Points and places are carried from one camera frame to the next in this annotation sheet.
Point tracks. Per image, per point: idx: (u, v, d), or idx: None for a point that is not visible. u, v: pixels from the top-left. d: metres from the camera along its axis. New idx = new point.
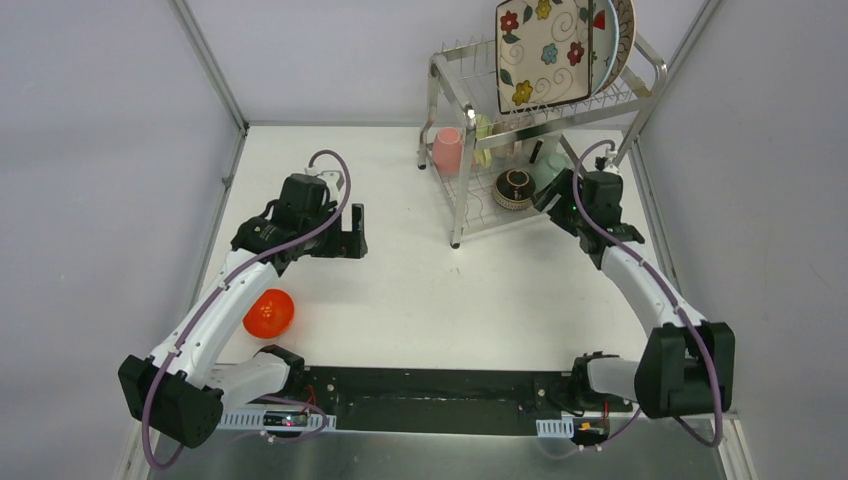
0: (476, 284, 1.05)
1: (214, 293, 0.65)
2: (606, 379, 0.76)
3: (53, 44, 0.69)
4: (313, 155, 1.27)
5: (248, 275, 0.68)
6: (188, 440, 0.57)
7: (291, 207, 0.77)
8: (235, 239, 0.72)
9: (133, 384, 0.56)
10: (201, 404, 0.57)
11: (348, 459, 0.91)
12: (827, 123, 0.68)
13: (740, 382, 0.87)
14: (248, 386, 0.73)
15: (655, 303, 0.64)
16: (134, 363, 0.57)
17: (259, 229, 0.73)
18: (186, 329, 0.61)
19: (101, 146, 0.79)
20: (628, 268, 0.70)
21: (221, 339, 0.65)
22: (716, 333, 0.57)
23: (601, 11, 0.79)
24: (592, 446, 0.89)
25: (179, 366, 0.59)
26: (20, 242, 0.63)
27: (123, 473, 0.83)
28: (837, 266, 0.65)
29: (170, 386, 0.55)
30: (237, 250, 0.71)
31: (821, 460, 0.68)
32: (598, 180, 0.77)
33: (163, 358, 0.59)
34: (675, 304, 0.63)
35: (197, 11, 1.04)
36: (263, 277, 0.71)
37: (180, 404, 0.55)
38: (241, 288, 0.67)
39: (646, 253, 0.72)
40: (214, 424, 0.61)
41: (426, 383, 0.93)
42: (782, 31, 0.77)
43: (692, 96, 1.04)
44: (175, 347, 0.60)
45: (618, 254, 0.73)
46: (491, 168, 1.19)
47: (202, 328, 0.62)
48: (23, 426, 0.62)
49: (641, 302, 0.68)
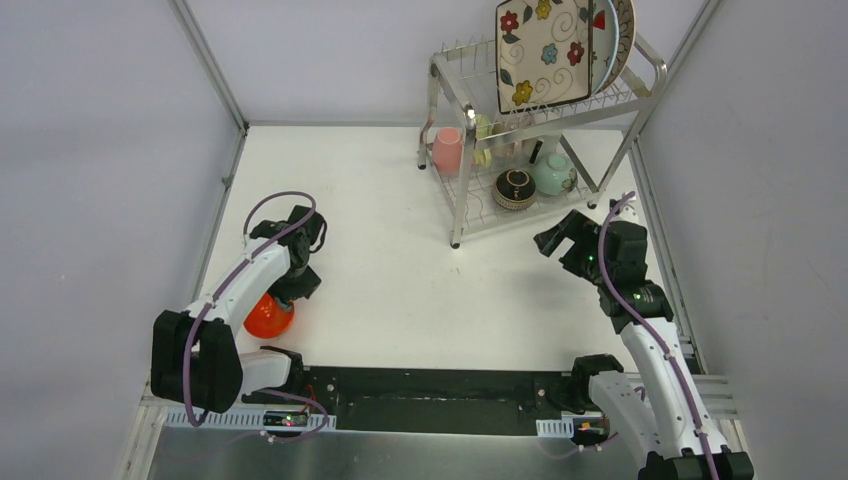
0: (476, 285, 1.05)
1: (242, 264, 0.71)
2: (602, 400, 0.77)
3: (54, 45, 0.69)
4: (256, 206, 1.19)
5: (269, 253, 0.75)
6: (217, 404, 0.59)
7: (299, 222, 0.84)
8: (253, 231, 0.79)
9: (170, 337, 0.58)
10: (233, 356, 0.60)
11: (349, 459, 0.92)
12: (828, 123, 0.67)
13: (739, 382, 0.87)
14: (259, 370, 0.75)
15: (676, 417, 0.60)
16: (170, 317, 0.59)
17: (273, 225, 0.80)
18: (220, 287, 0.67)
19: (100, 147, 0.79)
20: (651, 359, 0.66)
21: (244, 307, 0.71)
22: (735, 465, 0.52)
23: (601, 11, 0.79)
24: (592, 446, 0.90)
25: (216, 314, 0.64)
26: (20, 241, 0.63)
27: (123, 473, 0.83)
28: (838, 266, 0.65)
29: (211, 331, 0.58)
30: (256, 238, 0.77)
31: (821, 460, 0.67)
32: (623, 236, 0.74)
33: (199, 309, 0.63)
34: (698, 428, 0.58)
35: (197, 11, 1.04)
36: (280, 260, 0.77)
37: (219, 353, 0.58)
38: (265, 263, 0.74)
39: (677, 347, 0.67)
40: (238, 392, 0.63)
41: (427, 382, 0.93)
42: (782, 31, 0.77)
43: (692, 96, 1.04)
44: (212, 299, 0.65)
45: (642, 335, 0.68)
46: (491, 168, 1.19)
47: (233, 289, 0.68)
48: (22, 425, 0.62)
49: (656, 396, 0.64)
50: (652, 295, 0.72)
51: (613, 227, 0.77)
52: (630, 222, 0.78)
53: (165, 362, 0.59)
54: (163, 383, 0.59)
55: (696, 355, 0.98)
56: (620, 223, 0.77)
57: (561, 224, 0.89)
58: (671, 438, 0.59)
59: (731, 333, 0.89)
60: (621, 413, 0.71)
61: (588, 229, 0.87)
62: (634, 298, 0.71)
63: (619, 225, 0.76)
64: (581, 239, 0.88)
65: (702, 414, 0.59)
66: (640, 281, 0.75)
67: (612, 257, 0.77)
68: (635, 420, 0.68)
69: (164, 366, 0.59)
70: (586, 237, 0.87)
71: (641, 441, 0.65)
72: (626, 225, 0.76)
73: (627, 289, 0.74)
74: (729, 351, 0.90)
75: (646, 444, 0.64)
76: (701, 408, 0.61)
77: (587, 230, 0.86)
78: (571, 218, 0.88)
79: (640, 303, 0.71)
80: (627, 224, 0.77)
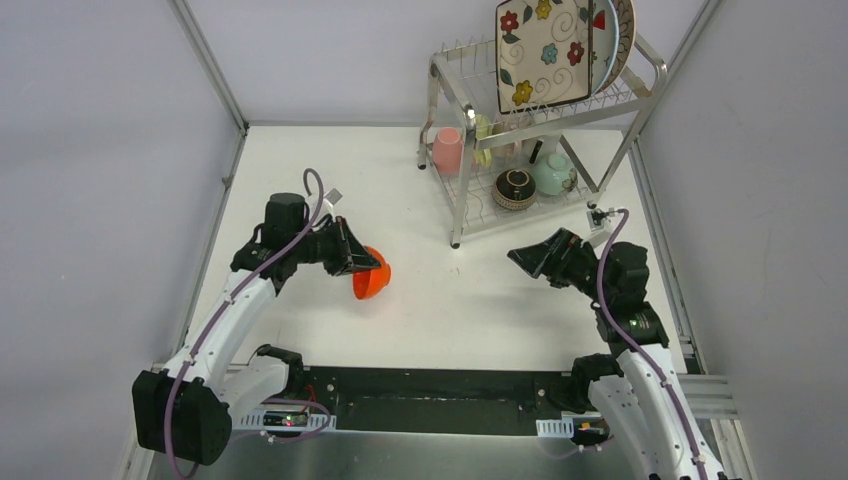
0: (475, 285, 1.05)
1: (221, 307, 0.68)
2: (603, 411, 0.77)
3: (54, 44, 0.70)
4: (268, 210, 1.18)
5: (251, 290, 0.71)
6: (204, 457, 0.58)
7: (275, 229, 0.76)
8: (235, 261, 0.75)
9: (151, 396, 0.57)
10: (216, 411, 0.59)
11: (349, 459, 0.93)
12: (829, 123, 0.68)
13: (740, 382, 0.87)
14: (250, 399, 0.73)
15: (673, 445, 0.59)
16: (148, 378, 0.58)
17: (254, 252, 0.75)
18: (199, 341, 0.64)
19: (101, 146, 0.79)
20: (648, 387, 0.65)
21: (231, 348, 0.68)
22: None
23: (601, 11, 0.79)
24: (592, 446, 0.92)
25: (196, 373, 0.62)
26: (21, 239, 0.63)
27: (123, 473, 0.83)
28: (838, 266, 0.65)
29: (190, 392, 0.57)
30: (237, 271, 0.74)
31: (821, 459, 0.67)
32: (624, 264, 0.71)
33: (179, 368, 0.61)
34: (696, 455, 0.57)
35: (198, 12, 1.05)
36: (264, 293, 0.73)
37: (199, 410, 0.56)
38: (245, 302, 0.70)
39: (672, 375, 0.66)
40: (226, 439, 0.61)
41: (428, 382, 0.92)
42: (782, 32, 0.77)
43: (692, 96, 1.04)
44: (190, 357, 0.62)
45: (638, 363, 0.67)
46: (491, 168, 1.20)
47: (213, 338, 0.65)
48: (22, 425, 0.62)
49: (653, 424, 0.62)
50: (648, 321, 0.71)
51: (615, 252, 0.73)
52: (628, 244, 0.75)
53: (147, 423, 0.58)
54: (149, 440, 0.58)
55: (696, 355, 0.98)
56: (626, 246, 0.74)
57: (550, 246, 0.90)
58: (669, 467, 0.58)
59: (731, 333, 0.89)
60: (622, 429, 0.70)
61: (575, 244, 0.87)
62: (630, 326, 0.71)
63: (624, 248, 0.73)
64: (571, 258, 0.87)
65: (698, 441, 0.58)
66: (636, 304, 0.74)
67: (611, 281, 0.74)
68: (637, 438, 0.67)
69: (148, 423, 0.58)
70: (573, 257, 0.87)
71: (643, 462, 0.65)
72: (630, 250, 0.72)
73: (624, 314, 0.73)
74: (729, 351, 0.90)
75: (648, 466, 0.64)
76: (698, 433, 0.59)
77: (573, 246, 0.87)
78: (559, 237, 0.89)
79: (636, 330, 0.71)
80: (633, 249, 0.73)
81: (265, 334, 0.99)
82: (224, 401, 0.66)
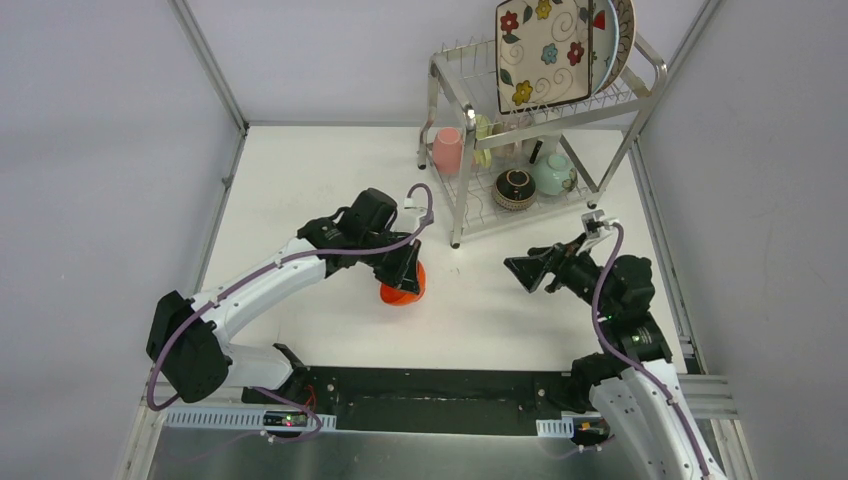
0: (475, 285, 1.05)
1: (268, 266, 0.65)
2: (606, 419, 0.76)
3: (54, 44, 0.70)
4: (269, 209, 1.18)
5: (302, 263, 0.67)
6: (186, 394, 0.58)
7: (358, 218, 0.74)
8: (303, 228, 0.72)
9: (166, 318, 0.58)
10: (215, 361, 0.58)
11: (349, 459, 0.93)
12: (828, 124, 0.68)
13: (739, 382, 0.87)
14: (252, 373, 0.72)
15: (683, 464, 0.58)
16: (175, 299, 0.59)
17: (325, 229, 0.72)
18: (232, 286, 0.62)
19: (101, 147, 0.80)
20: (654, 406, 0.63)
21: (257, 308, 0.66)
22: None
23: (601, 11, 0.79)
24: (592, 446, 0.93)
25: (212, 317, 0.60)
26: (21, 239, 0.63)
27: (123, 473, 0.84)
28: (838, 266, 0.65)
29: (198, 334, 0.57)
30: (300, 239, 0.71)
31: (821, 459, 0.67)
32: (630, 283, 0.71)
33: (202, 304, 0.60)
34: (706, 473, 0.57)
35: (197, 12, 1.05)
36: (313, 271, 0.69)
37: (198, 353, 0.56)
38: (292, 272, 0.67)
39: (677, 390, 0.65)
40: (212, 388, 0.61)
41: (427, 382, 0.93)
42: (781, 32, 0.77)
43: (692, 96, 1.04)
44: (216, 299, 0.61)
45: (642, 380, 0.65)
46: (491, 168, 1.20)
47: (245, 291, 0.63)
48: (23, 426, 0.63)
49: (661, 443, 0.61)
50: (649, 336, 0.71)
51: (620, 268, 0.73)
52: (631, 259, 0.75)
53: (158, 336, 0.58)
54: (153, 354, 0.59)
55: (697, 355, 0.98)
56: (626, 260, 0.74)
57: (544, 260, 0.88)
58: None
59: (731, 333, 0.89)
60: (627, 440, 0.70)
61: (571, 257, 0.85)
62: (633, 341, 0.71)
63: (626, 263, 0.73)
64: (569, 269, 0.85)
65: (708, 458, 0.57)
66: (637, 319, 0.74)
67: (612, 295, 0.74)
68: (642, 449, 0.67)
69: (157, 337, 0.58)
70: (567, 273, 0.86)
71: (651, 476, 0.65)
72: (634, 267, 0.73)
73: (626, 329, 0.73)
74: (729, 351, 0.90)
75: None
76: (705, 450, 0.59)
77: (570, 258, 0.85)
78: (555, 253, 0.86)
79: (637, 346, 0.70)
80: (636, 267, 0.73)
81: (265, 335, 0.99)
82: (229, 358, 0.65)
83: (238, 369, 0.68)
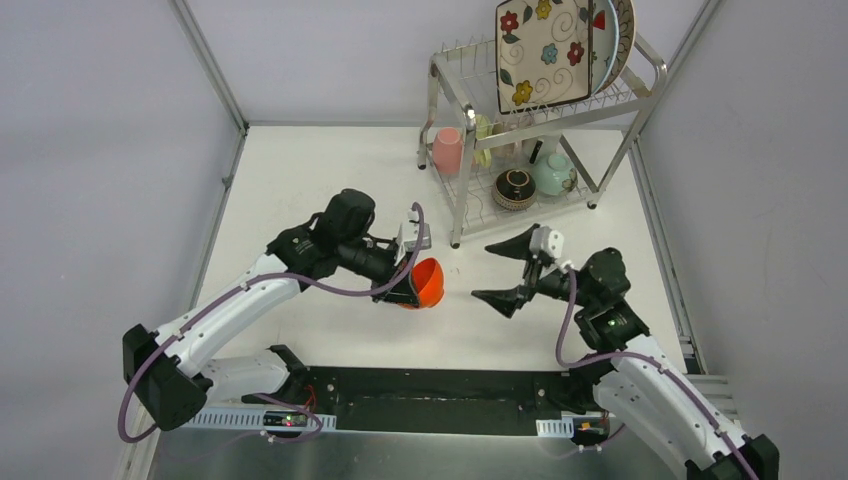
0: (475, 286, 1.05)
1: (233, 290, 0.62)
2: (614, 409, 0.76)
3: (55, 44, 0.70)
4: (269, 210, 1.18)
5: (270, 283, 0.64)
6: (163, 423, 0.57)
7: (330, 226, 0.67)
8: (272, 242, 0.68)
9: (133, 354, 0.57)
10: (187, 391, 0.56)
11: (349, 459, 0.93)
12: (828, 124, 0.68)
13: (739, 382, 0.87)
14: (241, 383, 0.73)
15: (694, 425, 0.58)
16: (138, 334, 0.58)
17: (296, 241, 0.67)
18: (194, 317, 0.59)
19: (101, 147, 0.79)
20: (650, 378, 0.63)
21: (228, 335, 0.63)
22: (760, 451, 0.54)
23: (601, 11, 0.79)
24: (592, 445, 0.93)
25: (176, 351, 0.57)
26: (21, 238, 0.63)
27: (123, 472, 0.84)
28: (838, 267, 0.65)
29: (163, 370, 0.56)
30: (270, 254, 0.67)
31: (822, 459, 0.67)
32: (605, 281, 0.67)
33: (165, 338, 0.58)
34: (717, 427, 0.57)
35: (197, 12, 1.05)
36: (283, 288, 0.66)
37: (162, 389, 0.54)
38: (259, 293, 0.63)
39: (663, 357, 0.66)
40: (193, 412, 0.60)
41: (427, 383, 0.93)
42: (781, 32, 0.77)
43: (693, 96, 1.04)
44: (179, 332, 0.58)
45: (630, 359, 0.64)
46: (491, 168, 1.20)
47: (210, 320, 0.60)
48: (24, 425, 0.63)
49: (669, 412, 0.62)
50: (625, 316, 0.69)
51: (595, 266, 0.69)
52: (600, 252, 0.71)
53: (128, 369, 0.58)
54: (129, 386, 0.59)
55: (696, 355, 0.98)
56: (600, 255, 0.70)
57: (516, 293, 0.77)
58: (697, 448, 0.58)
59: (731, 333, 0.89)
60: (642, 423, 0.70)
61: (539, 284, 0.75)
62: (610, 327, 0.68)
63: (598, 260, 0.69)
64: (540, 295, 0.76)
65: (715, 413, 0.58)
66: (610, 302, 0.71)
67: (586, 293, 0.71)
68: (659, 428, 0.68)
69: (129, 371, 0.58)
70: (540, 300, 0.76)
71: (673, 451, 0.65)
72: (609, 263, 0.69)
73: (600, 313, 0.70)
74: (729, 351, 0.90)
75: (679, 454, 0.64)
76: (709, 406, 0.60)
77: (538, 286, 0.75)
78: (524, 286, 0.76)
79: (616, 329, 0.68)
80: (607, 264, 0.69)
81: (265, 335, 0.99)
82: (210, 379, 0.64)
83: (224, 383, 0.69)
